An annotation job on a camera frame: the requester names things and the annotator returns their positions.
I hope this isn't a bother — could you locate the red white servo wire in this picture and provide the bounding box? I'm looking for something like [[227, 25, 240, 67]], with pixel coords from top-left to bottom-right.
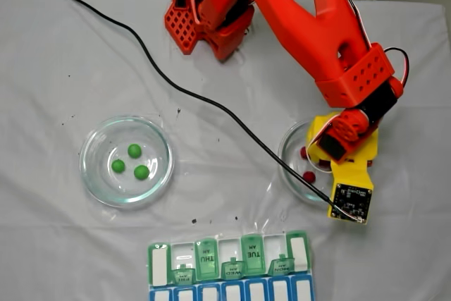
[[383, 47, 410, 87]]

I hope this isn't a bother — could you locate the glass bowl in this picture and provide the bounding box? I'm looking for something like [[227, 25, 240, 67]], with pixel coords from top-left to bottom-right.
[[79, 114, 175, 209], [277, 120, 334, 207]]

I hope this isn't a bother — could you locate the black camera cable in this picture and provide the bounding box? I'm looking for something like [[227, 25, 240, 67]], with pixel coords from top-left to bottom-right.
[[46, 0, 364, 223]]

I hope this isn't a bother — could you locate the weekly pill organizer box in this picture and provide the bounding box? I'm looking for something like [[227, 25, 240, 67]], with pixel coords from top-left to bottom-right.
[[147, 229, 314, 301]]

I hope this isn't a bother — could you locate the white tablecloth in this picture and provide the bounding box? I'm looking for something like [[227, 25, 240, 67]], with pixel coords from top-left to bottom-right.
[[0, 0, 451, 301]]

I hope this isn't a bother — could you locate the yellow camera mount with board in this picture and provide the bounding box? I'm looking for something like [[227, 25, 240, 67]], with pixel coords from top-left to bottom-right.
[[326, 159, 375, 225]]

